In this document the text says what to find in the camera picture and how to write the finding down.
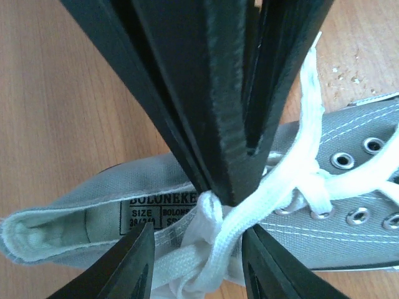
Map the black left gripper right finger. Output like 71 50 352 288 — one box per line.
242 225 347 299

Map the white shoelace of sneaker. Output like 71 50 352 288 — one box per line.
151 47 398 298

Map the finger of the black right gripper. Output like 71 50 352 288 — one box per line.
63 1 249 206
230 1 333 207

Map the grey sneaker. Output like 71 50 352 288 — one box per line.
0 92 399 278

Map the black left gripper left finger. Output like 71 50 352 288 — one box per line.
49 223 155 299

